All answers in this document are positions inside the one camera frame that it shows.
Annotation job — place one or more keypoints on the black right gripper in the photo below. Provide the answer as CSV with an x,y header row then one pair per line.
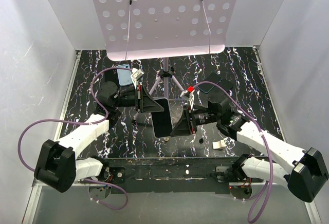
x,y
185,125

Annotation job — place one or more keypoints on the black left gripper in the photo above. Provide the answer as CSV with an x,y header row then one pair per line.
x,y
144,102

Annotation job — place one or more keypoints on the black device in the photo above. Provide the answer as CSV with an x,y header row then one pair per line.
x,y
161,121

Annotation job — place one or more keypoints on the light blue phone case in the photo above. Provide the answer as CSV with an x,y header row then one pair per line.
x,y
124,75

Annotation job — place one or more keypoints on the black smartphone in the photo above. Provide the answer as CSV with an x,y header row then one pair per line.
x,y
213,78

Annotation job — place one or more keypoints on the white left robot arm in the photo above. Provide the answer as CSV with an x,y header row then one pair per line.
x,y
58,164

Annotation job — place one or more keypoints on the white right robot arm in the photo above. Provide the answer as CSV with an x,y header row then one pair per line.
x,y
302,171

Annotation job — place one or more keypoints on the black phone beside blue case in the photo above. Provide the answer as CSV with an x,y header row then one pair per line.
x,y
111,75

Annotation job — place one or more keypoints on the black phone case on table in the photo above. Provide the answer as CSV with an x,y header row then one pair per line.
x,y
225,85

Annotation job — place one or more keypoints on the small white beige block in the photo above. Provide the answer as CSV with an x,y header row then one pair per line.
x,y
219,145

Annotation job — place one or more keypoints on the white perforated music stand desk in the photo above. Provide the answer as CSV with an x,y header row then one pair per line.
x,y
145,29

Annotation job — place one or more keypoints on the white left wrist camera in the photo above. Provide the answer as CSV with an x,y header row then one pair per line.
x,y
136,74

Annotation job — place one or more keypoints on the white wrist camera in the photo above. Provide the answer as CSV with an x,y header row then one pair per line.
x,y
136,74
188,95

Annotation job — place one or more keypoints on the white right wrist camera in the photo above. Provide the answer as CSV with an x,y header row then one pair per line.
x,y
188,95

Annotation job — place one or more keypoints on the black metal base plate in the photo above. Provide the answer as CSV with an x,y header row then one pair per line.
x,y
170,174

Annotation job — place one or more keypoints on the aluminium frame rail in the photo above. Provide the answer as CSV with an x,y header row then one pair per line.
x,y
36,186

